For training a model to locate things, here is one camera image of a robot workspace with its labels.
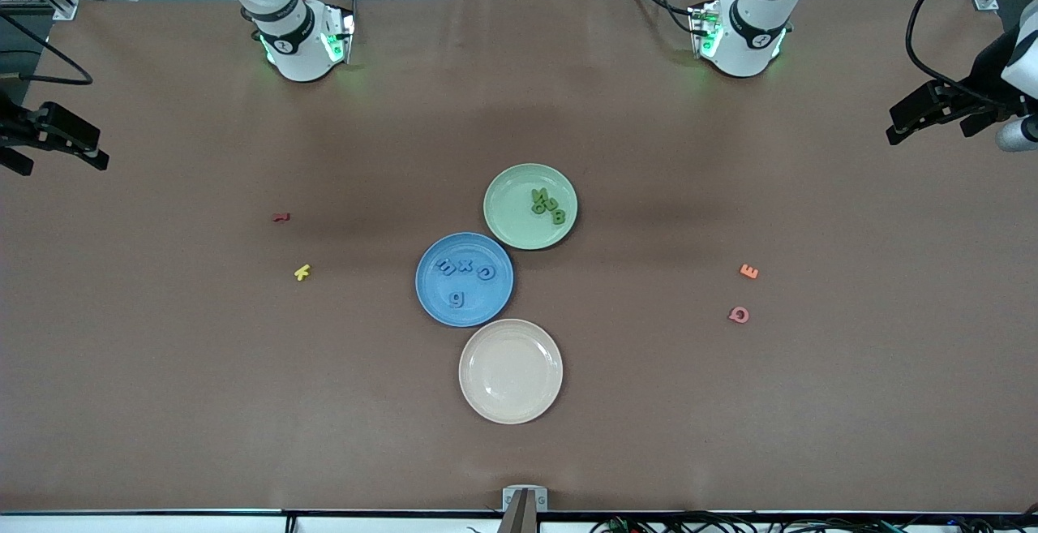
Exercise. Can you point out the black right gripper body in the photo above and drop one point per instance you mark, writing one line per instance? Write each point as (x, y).
(10, 128)

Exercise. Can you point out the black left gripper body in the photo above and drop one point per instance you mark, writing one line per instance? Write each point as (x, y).
(982, 72)

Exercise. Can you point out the green foam letter B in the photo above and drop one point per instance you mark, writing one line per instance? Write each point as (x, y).
(559, 216)

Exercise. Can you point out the blue foam letter m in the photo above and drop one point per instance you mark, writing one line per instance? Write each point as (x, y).
(444, 266)

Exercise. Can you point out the green foam letter N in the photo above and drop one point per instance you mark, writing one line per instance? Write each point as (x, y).
(539, 194)

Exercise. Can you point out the blue foam letter g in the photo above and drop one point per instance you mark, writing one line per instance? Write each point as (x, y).
(456, 300)

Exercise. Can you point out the blue foam letter c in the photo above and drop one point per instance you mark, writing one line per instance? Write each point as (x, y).
(479, 274)

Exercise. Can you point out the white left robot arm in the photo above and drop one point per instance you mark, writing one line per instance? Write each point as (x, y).
(750, 38)

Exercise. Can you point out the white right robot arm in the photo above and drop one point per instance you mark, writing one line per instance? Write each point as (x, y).
(296, 50)

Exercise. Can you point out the orange foam letter E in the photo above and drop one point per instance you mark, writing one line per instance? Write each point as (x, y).
(750, 272)

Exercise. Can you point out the yellow foam letter k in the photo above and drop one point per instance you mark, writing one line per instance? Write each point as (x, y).
(301, 273)

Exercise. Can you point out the brown table cover sheet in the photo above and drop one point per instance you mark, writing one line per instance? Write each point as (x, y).
(162, 403)

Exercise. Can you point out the pink foam letter Q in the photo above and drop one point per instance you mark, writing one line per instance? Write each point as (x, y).
(732, 315)

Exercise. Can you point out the green round plate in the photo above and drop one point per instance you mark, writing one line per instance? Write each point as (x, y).
(511, 217)

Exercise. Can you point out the blue round plate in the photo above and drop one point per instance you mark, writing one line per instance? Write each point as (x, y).
(486, 306)

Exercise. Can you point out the beige round plate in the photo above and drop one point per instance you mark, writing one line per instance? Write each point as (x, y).
(511, 371)

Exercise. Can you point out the white table edge rail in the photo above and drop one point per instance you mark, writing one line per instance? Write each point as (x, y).
(162, 525)

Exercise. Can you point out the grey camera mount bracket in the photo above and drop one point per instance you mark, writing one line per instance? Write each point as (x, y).
(525, 517)

